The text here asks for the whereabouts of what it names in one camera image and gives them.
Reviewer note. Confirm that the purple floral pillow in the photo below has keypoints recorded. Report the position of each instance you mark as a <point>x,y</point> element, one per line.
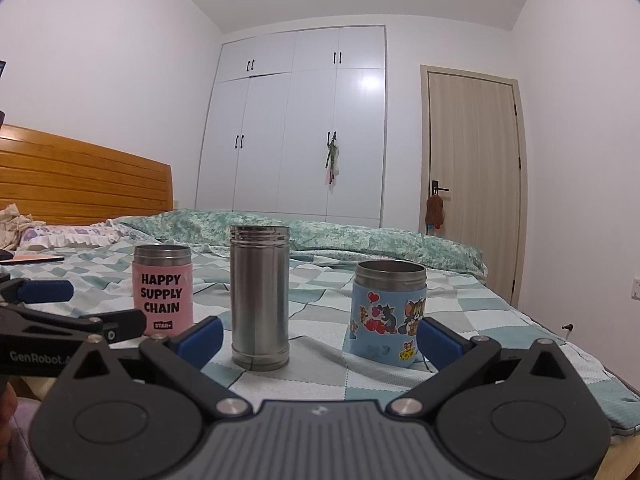
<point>75,234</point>

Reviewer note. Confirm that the white wardrobe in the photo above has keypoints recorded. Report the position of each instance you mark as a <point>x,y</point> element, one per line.
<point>290,125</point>

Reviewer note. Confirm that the teal mattress pad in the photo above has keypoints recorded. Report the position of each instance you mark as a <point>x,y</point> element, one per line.
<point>622,395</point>

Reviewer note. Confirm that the pink lettered steel cup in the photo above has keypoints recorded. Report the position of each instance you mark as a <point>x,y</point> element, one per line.
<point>162,290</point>

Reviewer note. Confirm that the teal checked bed sheet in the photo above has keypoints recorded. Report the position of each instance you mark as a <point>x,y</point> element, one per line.
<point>320,305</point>

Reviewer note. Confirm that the light wooden door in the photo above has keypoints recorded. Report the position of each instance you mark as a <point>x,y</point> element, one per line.
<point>472,160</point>

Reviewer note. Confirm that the purple cloth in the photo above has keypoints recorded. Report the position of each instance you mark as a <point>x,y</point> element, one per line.
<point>22,440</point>

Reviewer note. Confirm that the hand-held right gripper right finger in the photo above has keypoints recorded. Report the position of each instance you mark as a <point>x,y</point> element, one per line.
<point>438,342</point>

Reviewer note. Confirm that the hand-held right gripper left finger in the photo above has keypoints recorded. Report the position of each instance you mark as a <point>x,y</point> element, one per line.
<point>202,338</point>

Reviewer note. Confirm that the cream floral cloth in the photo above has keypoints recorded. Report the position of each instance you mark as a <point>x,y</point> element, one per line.
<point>12,225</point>

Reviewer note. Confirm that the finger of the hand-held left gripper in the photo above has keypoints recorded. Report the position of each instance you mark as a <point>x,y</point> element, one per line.
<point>45,291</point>
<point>122,325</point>

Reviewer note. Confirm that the wooden headboard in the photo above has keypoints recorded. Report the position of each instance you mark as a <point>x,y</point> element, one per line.
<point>85,180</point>

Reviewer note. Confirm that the tall plain steel cup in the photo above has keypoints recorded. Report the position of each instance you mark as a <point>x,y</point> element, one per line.
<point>259,300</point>

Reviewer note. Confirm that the brown hanging bag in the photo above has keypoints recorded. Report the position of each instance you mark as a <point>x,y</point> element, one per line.
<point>435,212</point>

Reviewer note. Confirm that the dark flat tablet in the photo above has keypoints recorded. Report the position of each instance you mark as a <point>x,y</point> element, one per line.
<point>30,258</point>

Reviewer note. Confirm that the blue cartoon steel cup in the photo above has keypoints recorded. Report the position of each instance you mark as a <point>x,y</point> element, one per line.
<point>387,315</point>

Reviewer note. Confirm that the green floral quilt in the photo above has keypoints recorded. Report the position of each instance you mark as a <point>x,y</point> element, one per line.
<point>325,232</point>

